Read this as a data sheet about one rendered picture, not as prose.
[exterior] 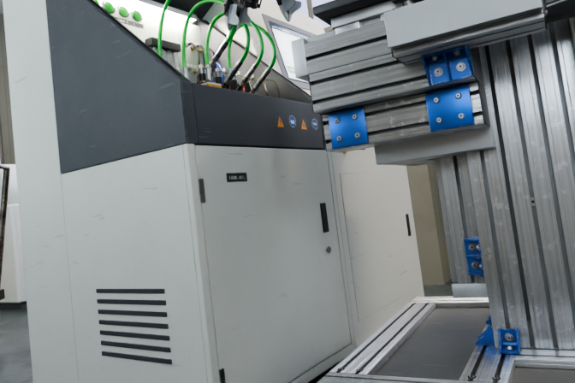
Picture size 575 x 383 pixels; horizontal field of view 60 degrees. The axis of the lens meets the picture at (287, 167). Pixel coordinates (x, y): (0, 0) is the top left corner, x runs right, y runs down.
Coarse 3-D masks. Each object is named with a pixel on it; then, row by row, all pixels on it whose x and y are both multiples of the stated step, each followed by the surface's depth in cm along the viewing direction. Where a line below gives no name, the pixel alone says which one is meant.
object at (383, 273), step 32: (224, 32) 209; (256, 32) 205; (320, 32) 256; (352, 160) 192; (352, 192) 188; (384, 192) 211; (352, 224) 184; (384, 224) 207; (352, 256) 181; (384, 256) 202; (416, 256) 229; (352, 288) 178; (384, 288) 198; (416, 288) 224; (384, 320) 195
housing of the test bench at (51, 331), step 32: (32, 0) 165; (32, 32) 165; (32, 64) 165; (32, 96) 165; (32, 128) 165; (32, 160) 166; (32, 192) 166; (32, 224) 166; (64, 224) 155; (32, 256) 166; (64, 256) 155; (32, 288) 166; (64, 288) 155; (32, 320) 167; (64, 320) 155; (32, 352) 167; (64, 352) 155
